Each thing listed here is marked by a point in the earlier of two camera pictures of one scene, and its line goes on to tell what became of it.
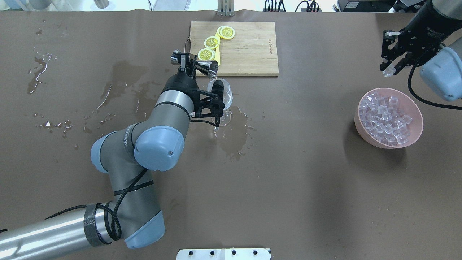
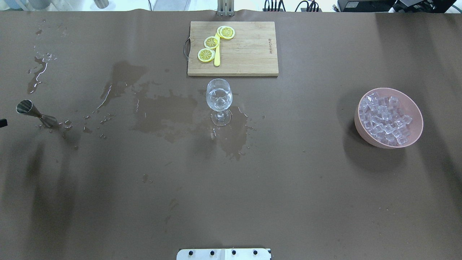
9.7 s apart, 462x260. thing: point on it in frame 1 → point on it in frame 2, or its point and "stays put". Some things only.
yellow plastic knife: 217,56 stays put
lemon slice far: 226,32 stays put
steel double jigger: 210,68 → 26,107
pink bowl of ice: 386,118 stays put
